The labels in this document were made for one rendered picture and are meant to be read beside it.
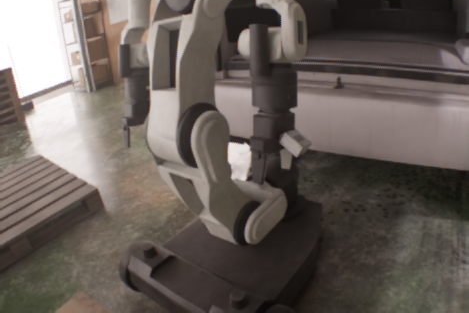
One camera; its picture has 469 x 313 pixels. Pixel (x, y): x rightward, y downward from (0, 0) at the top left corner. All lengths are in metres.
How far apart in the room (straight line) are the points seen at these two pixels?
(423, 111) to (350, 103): 0.29
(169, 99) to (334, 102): 0.69
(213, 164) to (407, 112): 0.72
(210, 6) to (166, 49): 0.16
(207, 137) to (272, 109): 0.15
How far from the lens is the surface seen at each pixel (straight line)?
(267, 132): 0.58
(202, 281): 0.91
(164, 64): 0.74
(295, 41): 0.56
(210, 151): 0.66
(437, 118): 1.14
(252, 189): 1.01
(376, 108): 1.15
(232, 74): 1.59
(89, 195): 1.74
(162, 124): 0.69
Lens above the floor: 0.86
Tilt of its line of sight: 22 degrees down
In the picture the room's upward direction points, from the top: 8 degrees counter-clockwise
